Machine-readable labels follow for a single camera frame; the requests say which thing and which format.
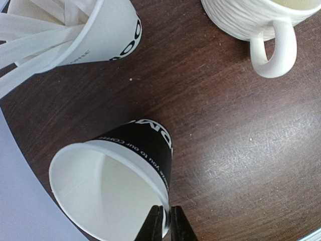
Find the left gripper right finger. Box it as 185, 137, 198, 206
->
171, 206, 196, 241

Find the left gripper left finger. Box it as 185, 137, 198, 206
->
135, 205, 164, 241

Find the white paper cup with straws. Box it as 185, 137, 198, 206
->
41, 1, 142, 72

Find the white ceramic mug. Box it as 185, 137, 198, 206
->
201, 1, 320, 78

